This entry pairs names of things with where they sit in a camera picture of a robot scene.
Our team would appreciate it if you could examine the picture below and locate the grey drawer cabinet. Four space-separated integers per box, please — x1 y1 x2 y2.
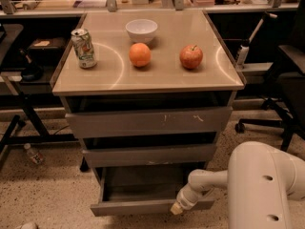
50 9 247 174

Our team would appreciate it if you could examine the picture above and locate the grey drawer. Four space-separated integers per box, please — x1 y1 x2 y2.
63 91 235 138
91 163 203 217
83 132 216 168

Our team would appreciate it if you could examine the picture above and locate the grey middle drawer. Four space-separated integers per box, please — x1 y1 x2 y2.
83 132 216 168

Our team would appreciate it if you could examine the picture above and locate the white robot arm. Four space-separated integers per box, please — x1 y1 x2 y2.
171 141 305 229

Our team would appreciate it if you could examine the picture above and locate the white bowl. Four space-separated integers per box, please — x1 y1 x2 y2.
125 19 158 44

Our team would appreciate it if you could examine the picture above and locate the grey bottom drawer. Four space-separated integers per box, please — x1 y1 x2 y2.
91 163 203 217

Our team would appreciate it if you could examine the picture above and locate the green white soda can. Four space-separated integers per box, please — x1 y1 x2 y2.
71 29 97 69

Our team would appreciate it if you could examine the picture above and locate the red apple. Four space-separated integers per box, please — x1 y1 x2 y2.
179 45 203 70

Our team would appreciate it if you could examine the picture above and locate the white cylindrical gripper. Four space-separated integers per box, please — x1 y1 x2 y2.
171 183 214 215

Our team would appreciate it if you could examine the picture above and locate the plastic bottle on floor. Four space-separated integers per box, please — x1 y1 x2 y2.
24 143 44 164

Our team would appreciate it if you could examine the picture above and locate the white handled tool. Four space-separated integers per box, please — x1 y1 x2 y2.
235 12 277 68

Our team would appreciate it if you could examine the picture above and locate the grey top drawer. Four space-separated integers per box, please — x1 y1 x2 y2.
63 91 235 138

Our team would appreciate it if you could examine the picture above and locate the black office chair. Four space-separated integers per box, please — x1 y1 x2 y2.
235 0 305 151

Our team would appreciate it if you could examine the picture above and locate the black round object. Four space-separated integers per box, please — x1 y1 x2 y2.
19 49 44 82

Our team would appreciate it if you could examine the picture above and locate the black table leg frame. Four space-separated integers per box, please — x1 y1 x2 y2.
0 76 78 155

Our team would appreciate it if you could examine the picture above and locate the orange fruit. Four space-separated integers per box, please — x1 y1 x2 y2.
129 43 151 67

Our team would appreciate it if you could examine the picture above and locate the black box on shelf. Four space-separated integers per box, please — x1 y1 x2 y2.
28 37 67 65

